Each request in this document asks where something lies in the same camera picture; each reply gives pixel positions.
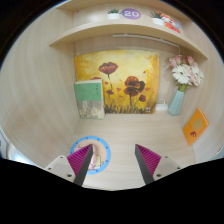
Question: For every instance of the green-covered book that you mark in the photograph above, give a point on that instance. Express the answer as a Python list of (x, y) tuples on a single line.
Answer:
[(88, 96)]

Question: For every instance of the white under-shelf light bar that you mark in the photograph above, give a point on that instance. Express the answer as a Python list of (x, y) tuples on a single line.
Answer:
[(146, 37)]

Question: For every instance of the white power strip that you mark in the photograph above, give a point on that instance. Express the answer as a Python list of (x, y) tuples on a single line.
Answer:
[(161, 107)]

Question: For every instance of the orange-covered book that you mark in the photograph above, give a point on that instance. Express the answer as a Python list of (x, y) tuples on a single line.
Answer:
[(195, 126)]

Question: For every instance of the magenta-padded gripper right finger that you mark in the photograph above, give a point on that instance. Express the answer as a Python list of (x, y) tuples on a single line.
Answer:
[(156, 166)]

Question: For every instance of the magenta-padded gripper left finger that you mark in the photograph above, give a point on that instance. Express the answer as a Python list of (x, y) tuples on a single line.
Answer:
[(71, 166)]

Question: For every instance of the wooden wall shelf unit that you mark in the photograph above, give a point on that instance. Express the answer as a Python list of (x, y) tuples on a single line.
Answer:
[(120, 29)]

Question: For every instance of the pale teal faceted vase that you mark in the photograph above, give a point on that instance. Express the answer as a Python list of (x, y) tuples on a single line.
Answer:
[(175, 104)]

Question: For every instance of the yellow poppy flower painting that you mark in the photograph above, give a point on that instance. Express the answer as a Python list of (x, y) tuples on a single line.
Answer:
[(126, 76)]

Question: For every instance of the round blue-rimmed cartoon mouse pad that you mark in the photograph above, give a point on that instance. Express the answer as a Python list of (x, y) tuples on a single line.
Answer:
[(104, 150)]

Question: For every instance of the white and pink flower bouquet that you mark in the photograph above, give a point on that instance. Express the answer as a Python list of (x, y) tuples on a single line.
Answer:
[(185, 73)]

